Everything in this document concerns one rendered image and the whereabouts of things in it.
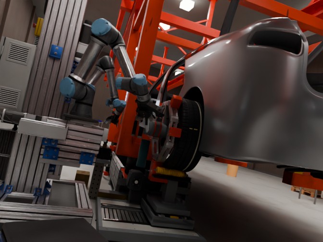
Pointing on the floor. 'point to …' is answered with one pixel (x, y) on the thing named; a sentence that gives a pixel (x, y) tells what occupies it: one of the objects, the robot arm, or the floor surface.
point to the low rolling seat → (50, 231)
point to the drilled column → (95, 180)
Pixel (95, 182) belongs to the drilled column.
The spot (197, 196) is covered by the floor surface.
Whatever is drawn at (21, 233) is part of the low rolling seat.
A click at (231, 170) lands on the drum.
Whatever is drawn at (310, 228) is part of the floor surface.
